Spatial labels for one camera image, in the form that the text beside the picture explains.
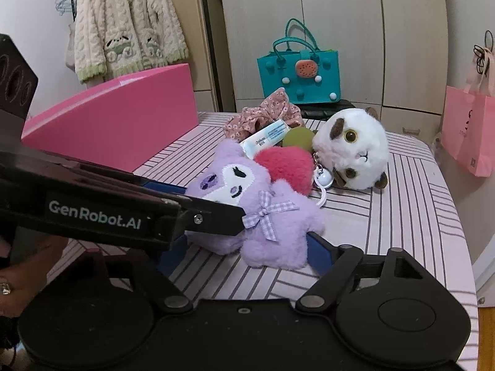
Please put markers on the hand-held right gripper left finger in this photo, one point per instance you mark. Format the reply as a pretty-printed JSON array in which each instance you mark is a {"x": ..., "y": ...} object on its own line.
[{"x": 174, "y": 257}]

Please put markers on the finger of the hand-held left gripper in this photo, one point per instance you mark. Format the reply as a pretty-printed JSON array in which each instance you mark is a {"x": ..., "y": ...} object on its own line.
[
  {"x": 216, "y": 220},
  {"x": 166, "y": 191}
]

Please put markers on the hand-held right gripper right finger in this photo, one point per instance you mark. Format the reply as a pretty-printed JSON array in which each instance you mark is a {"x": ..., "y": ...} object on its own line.
[{"x": 323, "y": 253}]

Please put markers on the purple plush toy with bow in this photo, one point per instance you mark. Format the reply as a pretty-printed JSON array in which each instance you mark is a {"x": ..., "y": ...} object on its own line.
[{"x": 282, "y": 235}]

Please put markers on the pink cardboard box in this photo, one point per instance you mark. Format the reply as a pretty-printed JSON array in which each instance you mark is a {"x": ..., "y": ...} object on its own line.
[{"x": 116, "y": 123}]

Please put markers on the pink heart plush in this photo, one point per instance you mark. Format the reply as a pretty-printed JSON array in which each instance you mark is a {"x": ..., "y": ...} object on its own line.
[{"x": 286, "y": 166}]

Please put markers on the small white wet wipes pack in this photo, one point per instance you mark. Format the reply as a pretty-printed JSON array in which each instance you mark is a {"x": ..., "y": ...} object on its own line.
[{"x": 267, "y": 136}]

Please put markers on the green makeup sponge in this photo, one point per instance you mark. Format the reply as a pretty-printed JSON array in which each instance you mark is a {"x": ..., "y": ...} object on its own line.
[{"x": 297, "y": 139}]

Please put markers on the person's left hand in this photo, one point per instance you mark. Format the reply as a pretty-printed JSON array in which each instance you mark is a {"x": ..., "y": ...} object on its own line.
[{"x": 31, "y": 278}]

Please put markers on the pink striped tablecloth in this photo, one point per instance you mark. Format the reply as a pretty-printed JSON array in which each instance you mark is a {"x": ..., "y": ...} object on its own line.
[{"x": 406, "y": 220}]

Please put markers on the white brown panda plush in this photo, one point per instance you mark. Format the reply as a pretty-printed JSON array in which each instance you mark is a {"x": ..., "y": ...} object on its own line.
[{"x": 359, "y": 143}]

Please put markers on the pink floral scrunchie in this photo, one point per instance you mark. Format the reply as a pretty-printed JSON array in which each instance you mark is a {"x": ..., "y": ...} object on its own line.
[{"x": 274, "y": 104}]

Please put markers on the beige wooden cabinet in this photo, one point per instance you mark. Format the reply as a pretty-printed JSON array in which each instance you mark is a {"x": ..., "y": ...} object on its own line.
[{"x": 201, "y": 65}]

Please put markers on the black suitcase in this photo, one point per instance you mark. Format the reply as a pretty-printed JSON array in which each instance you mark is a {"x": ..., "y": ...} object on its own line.
[{"x": 321, "y": 111}]

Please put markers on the teal felt handbag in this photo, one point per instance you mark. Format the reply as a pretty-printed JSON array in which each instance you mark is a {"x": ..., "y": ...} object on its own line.
[{"x": 278, "y": 81}]

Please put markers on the cream canvas tote bag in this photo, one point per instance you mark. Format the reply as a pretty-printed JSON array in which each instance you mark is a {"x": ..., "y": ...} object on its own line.
[{"x": 69, "y": 54}]

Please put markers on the cream green fluffy cardigan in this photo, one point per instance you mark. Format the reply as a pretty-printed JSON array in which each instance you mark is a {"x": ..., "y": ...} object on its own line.
[{"x": 127, "y": 15}]

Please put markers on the pink non-woven bag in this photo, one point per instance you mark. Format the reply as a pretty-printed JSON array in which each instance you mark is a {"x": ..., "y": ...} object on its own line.
[{"x": 468, "y": 131}]

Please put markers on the light wood wardrobe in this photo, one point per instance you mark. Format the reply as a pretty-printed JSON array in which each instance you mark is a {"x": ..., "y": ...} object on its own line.
[{"x": 348, "y": 27}]

